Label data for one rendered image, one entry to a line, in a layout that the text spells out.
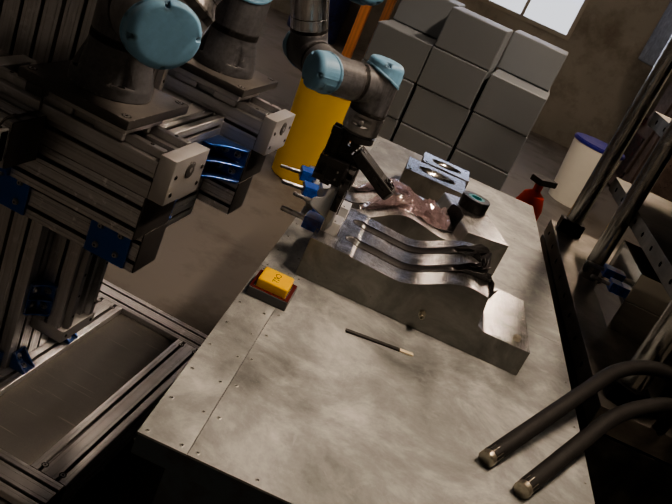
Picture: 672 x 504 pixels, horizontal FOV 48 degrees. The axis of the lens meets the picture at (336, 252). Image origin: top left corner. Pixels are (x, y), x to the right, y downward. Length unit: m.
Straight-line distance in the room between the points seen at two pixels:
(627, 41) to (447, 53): 4.87
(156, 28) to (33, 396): 1.05
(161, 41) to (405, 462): 0.75
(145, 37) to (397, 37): 3.90
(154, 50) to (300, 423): 0.62
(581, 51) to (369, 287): 8.22
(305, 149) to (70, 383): 2.60
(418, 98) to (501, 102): 0.53
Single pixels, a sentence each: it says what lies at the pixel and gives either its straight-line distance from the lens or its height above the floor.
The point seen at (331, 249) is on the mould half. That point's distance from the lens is 1.53.
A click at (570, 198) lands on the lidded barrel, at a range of 6.86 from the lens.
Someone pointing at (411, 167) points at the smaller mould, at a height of 0.87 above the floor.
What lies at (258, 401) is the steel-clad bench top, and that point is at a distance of 1.17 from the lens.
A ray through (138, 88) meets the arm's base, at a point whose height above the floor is 1.07.
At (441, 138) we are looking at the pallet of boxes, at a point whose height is 0.43.
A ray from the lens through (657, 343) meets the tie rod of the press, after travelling 1.75.
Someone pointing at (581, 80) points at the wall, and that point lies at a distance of 9.65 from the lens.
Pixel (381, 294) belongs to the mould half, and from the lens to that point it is 1.55.
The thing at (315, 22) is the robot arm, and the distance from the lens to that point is 1.51.
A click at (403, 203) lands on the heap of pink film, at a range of 1.89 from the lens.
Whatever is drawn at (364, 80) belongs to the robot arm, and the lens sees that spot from 1.46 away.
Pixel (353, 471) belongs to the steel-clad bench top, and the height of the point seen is 0.80.
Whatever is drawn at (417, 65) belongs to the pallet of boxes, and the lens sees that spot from 5.05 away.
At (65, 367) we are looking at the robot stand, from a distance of 2.09.
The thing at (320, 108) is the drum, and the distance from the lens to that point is 4.25.
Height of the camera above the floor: 1.48
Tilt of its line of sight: 23 degrees down
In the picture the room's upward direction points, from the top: 24 degrees clockwise
